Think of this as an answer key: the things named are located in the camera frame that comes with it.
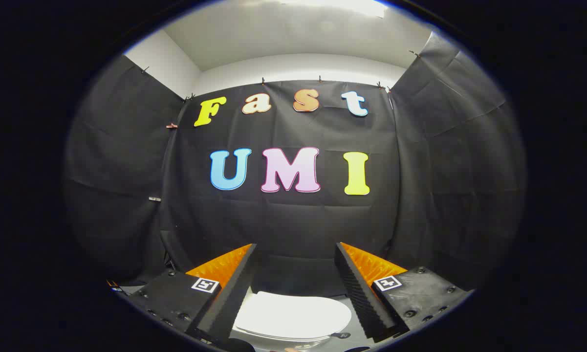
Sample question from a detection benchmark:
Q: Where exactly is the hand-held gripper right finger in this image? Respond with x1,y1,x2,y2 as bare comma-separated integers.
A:
334,242,472,343

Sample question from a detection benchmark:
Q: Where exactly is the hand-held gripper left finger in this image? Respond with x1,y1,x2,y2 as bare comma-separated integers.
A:
119,243,258,345

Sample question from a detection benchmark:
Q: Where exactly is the black backdrop cloth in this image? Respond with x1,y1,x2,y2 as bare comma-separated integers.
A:
64,32,526,296

